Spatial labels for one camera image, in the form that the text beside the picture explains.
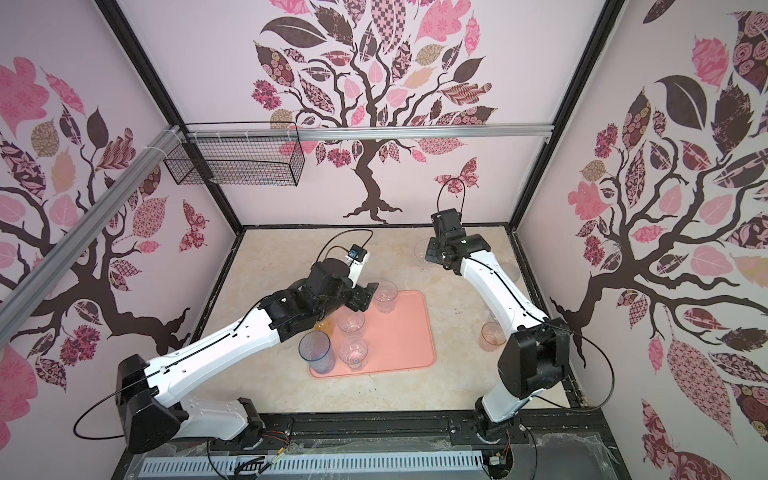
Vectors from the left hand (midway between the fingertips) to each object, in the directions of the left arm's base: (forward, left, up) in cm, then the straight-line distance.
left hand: (364, 282), depth 75 cm
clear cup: (-1, +5, -20) cm, 20 cm away
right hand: (+14, -22, -2) cm, 26 cm away
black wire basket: (+44, +41, +9) cm, 61 cm away
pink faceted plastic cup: (-5, -38, -23) cm, 44 cm away
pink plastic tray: (-6, -9, -24) cm, 26 cm away
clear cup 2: (-9, +4, -23) cm, 25 cm away
